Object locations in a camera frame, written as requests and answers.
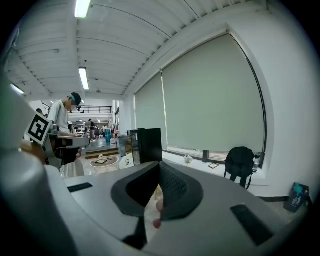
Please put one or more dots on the ceiling tube light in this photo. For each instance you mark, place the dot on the ceiling tube light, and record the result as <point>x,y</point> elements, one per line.
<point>17,89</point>
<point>82,7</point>
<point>84,78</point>

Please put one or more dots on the round white side table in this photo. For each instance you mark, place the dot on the round white side table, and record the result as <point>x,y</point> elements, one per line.
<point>113,161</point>

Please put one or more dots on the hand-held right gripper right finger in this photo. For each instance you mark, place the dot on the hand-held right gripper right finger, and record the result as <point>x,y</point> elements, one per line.
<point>212,212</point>

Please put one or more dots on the black framed picture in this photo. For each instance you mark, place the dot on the black framed picture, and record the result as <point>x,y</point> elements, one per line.
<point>100,162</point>

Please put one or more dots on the black backpack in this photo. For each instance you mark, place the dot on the black backpack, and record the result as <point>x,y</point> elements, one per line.
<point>238,160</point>

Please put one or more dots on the narrow grey roller blind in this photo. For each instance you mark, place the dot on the narrow grey roller blind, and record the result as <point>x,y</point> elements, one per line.
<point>150,112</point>

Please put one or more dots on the black cabinet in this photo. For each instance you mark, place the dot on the black cabinet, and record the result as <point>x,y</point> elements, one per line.
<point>150,145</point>

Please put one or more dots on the wide grey roller blind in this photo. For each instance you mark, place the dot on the wide grey roller blind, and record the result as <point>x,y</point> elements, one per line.
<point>212,100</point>

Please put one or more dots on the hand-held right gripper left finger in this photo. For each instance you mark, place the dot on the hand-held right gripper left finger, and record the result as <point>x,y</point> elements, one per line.
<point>100,200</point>

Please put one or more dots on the white flower bouquet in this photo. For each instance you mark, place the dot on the white flower bouquet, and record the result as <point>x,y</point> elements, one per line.
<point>187,158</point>

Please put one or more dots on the clear water bottle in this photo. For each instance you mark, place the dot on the clear water bottle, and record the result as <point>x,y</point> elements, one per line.
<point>256,163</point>

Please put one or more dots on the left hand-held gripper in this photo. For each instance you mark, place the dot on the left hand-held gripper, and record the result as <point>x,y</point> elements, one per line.
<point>38,127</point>

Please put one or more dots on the thin grey picture frame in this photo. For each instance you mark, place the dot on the thin grey picture frame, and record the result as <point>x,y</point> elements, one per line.
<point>213,165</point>

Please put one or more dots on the black balcony railing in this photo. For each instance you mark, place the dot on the black balcony railing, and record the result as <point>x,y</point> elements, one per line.
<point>95,108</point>

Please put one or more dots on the person's left forearm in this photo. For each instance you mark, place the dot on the person's left forearm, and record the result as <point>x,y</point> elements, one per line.
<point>32,150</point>

